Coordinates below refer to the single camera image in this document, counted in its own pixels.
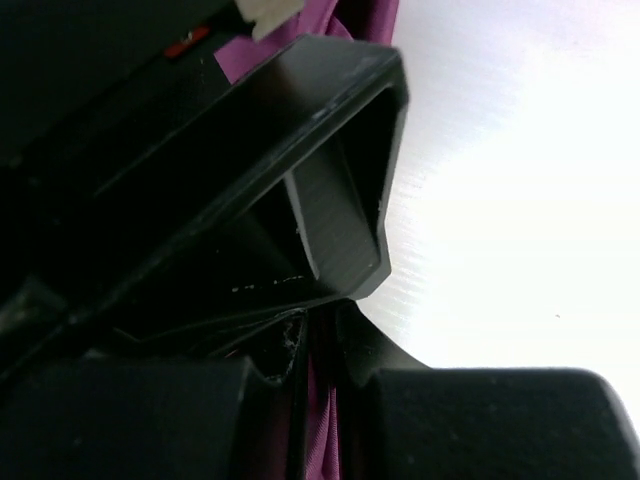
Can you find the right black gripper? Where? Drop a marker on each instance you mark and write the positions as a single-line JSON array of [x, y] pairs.
[[100, 104]]

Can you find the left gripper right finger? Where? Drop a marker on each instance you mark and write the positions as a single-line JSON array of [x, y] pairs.
[[399, 419]]

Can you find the purple cloth napkin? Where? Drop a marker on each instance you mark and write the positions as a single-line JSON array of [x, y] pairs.
[[371, 21]]

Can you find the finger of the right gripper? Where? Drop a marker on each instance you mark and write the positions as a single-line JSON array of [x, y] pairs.
[[298, 158]]

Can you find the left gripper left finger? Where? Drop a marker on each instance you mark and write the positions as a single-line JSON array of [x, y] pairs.
[[238, 415]]

